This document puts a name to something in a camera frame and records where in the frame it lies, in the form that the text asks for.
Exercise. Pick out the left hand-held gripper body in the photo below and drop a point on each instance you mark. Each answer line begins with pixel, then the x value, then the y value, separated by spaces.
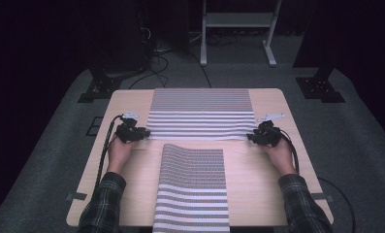
pixel 127 129

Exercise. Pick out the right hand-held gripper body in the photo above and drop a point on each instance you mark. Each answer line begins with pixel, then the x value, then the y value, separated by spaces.
pixel 270 131

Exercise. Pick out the person's left hand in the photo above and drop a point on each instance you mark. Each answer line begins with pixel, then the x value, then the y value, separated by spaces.
pixel 119 155

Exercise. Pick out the person's right hand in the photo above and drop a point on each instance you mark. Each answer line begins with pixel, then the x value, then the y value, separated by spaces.
pixel 280 157

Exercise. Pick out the dark floor outlet box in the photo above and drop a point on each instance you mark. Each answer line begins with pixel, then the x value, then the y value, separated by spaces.
pixel 94 126

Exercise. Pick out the black stand base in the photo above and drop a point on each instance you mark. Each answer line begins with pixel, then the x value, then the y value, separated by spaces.
pixel 319 87
pixel 99 87

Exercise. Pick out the grey tape strip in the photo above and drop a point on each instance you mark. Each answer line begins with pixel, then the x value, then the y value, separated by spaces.
pixel 77 196
pixel 322 196

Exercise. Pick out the white metal stand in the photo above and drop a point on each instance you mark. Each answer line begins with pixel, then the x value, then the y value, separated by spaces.
pixel 238 19

